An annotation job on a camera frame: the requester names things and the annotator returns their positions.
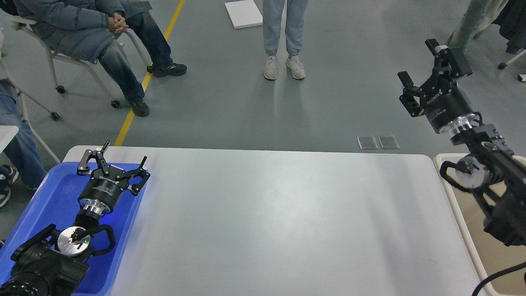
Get blue plastic tray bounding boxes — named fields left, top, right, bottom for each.
left=0, top=162, right=143, bottom=296

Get clear floor plate left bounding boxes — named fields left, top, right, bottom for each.
left=357, top=136, right=379, bottom=150

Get standing person light blue pants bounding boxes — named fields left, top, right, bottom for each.
left=262, top=0, right=309, bottom=81

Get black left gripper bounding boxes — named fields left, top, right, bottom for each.
left=77, top=141, right=151, bottom=214

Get white side table corner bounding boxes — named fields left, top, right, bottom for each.
left=0, top=125, right=19, bottom=153

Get person in jeans at left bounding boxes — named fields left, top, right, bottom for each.
left=0, top=79, right=46, bottom=206

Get white flat board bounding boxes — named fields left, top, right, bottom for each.
left=225, top=0, right=263, bottom=29

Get person in faded jeans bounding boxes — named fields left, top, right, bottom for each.
left=446, top=0, right=508, bottom=52

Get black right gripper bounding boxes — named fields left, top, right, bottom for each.
left=397, top=39, right=477, bottom=134

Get seated person in grey jacket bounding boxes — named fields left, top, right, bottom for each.
left=14, top=0, right=187, bottom=117

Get white rolling chair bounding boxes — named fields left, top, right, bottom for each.
left=9, top=16, right=153, bottom=109

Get clear floor plate right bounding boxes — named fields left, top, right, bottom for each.
left=378, top=135, right=400, bottom=150

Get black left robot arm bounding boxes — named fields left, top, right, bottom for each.
left=1, top=143, right=150, bottom=296

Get clear floor plate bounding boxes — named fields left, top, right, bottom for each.
left=378, top=135, right=400, bottom=150
left=357, top=136, right=379, bottom=150

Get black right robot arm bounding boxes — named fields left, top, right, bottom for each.
left=397, top=39, right=526, bottom=247

